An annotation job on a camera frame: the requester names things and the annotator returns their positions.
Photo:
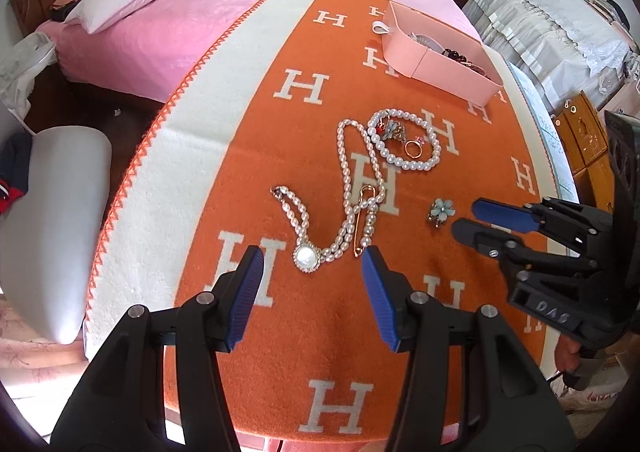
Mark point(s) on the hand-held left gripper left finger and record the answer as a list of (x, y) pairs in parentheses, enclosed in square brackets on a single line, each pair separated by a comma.
[(245, 292)]

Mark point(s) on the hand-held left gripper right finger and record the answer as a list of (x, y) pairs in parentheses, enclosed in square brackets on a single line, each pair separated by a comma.
[(380, 297)]

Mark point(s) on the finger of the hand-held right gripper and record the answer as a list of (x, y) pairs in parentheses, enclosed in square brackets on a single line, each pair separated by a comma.
[(475, 234), (500, 214)]

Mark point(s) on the blue flower brooch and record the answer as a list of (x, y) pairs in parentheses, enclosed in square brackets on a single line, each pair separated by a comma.
[(442, 207)]

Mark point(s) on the gold safety pin brooch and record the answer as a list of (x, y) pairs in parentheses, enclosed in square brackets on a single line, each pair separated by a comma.
[(369, 227)]

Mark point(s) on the colourful charm brooch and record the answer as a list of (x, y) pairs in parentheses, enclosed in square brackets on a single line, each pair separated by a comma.
[(395, 130)]

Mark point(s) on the pink jewelry box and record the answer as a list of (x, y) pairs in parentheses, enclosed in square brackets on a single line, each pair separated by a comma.
[(425, 67)]

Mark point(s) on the person's right hand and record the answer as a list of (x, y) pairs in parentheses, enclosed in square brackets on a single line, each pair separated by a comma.
[(567, 352)]

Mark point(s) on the orange letter-print blanket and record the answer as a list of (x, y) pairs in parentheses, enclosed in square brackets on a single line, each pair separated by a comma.
[(300, 357)]

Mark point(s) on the white plant-print tablecloth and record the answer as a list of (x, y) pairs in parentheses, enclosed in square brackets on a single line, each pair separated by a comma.
[(545, 132)]

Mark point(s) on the white printed shopping bag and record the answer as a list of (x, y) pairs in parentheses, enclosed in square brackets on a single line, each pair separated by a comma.
[(590, 392)]

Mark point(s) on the wooden dresser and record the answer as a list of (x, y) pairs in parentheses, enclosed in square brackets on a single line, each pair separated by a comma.
[(585, 132)]

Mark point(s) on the white lace-covered furniture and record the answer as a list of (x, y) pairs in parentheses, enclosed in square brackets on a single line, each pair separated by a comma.
[(540, 17)]

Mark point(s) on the white chair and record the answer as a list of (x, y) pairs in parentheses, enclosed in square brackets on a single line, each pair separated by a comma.
[(60, 207)]

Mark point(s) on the pink floral cloth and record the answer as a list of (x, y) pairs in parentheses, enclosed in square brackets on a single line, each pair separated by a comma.
[(30, 342)]

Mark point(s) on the pile of books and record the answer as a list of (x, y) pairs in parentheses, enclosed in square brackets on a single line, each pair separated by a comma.
[(597, 5)]

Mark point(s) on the red and navy garment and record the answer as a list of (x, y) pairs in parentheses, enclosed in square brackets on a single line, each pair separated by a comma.
[(12, 192)]

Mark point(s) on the crumpled white cloth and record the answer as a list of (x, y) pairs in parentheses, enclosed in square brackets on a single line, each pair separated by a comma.
[(25, 62)]

